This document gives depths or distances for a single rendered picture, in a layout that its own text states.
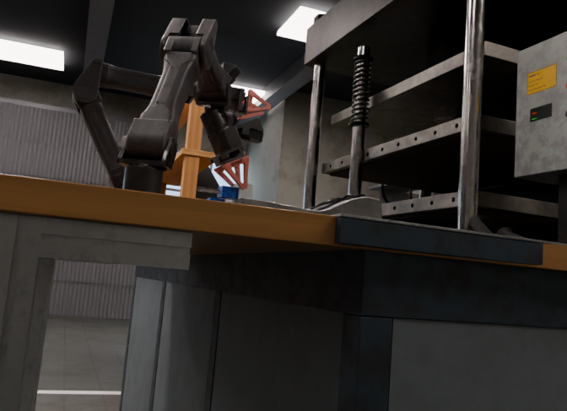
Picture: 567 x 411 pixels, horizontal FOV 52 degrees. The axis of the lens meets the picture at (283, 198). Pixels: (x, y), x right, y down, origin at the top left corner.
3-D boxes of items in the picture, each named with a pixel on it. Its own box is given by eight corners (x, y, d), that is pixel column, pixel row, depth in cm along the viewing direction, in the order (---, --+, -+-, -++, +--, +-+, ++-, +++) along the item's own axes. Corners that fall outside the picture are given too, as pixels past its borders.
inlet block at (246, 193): (198, 198, 137) (201, 176, 138) (193, 200, 142) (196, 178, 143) (251, 206, 142) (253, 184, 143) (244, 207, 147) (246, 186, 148)
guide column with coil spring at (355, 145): (341, 348, 238) (361, 45, 255) (335, 347, 243) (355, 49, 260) (353, 349, 240) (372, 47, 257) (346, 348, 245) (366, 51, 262)
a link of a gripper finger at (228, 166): (251, 185, 148) (236, 150, 147) (260, 182, 141) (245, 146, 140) (226, 195, 145) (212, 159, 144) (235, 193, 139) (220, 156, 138)
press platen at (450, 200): (472, 204, 183) (472, 189, 184) (317, 224, 284) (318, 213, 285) (635, 230, 211) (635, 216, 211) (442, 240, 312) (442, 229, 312)
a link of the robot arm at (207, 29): (201, 83, 146) (168, 3, 117) (236, 84, 145) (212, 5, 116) (193, 127, 142) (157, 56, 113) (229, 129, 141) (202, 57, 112)
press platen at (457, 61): (484, 55, 191) (485, 40, 192) (330, 125, 292) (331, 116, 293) (634, 96, 217) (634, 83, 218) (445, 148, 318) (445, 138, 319)
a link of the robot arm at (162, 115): (132, 170, 101) (176, 55, 121) (169, 173, 100) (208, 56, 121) (122, 145, 96) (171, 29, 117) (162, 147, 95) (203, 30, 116)
